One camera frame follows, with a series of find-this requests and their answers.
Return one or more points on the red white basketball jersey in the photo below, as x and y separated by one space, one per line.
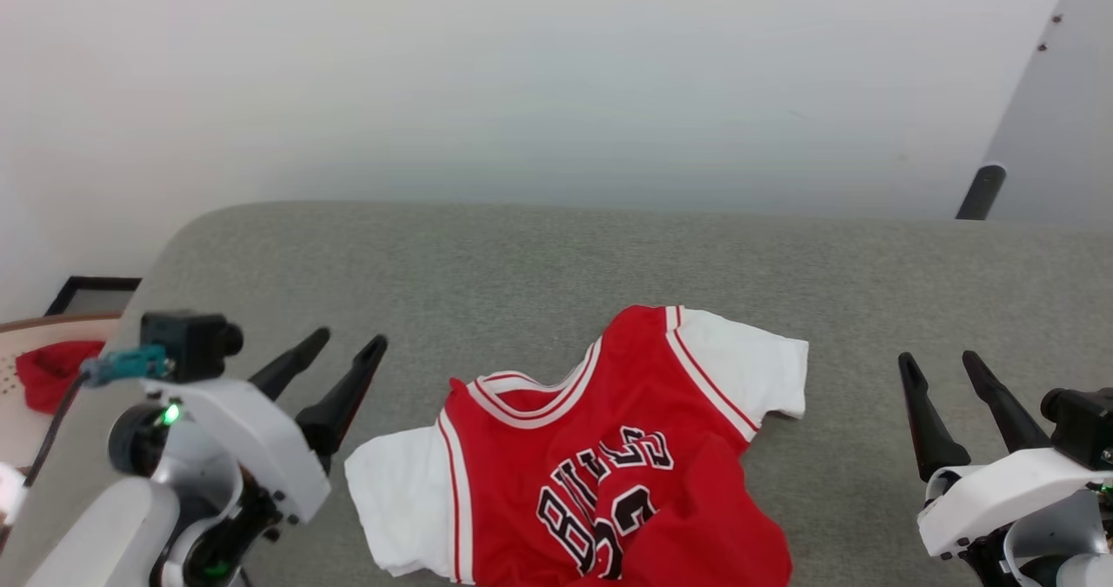
539 448

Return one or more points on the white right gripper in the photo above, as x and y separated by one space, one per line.
1000 496

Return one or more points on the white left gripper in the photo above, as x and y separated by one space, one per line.
261 448

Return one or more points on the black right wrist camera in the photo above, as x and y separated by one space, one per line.
1083 426

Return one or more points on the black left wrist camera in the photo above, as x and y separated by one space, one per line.
187 343

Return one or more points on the white laundry basket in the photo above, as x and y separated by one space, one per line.
13 430

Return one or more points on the red cloth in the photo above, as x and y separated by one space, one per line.
56 374

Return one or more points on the dark grey metal pole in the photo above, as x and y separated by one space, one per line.
981 192

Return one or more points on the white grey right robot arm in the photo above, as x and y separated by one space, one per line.
1087 574

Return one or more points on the black picture frame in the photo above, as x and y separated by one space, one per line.
61 296

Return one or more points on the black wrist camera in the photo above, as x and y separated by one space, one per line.
1083 426
187 343

